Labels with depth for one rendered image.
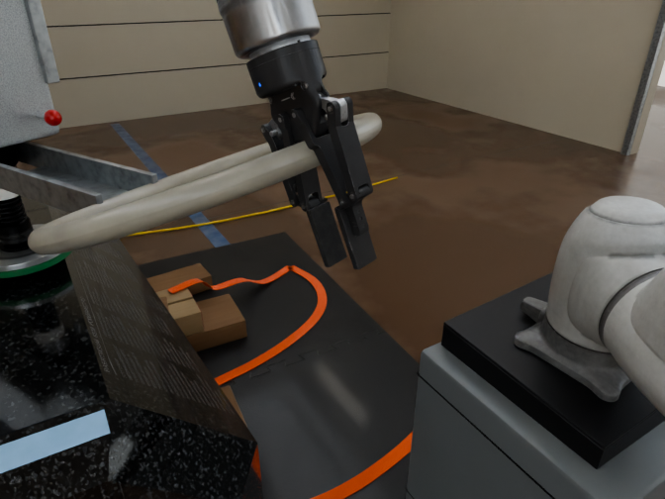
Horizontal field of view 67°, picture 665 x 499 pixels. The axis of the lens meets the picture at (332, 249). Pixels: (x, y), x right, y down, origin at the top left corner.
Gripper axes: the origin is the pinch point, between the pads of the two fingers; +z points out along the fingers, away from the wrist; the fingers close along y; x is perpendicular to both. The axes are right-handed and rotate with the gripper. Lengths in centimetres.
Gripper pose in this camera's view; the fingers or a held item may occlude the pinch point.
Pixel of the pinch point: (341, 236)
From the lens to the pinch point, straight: 56.1
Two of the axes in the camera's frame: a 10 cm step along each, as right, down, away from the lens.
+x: -7.2, 4.1, -5.6
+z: 3.1, 9.1, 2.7
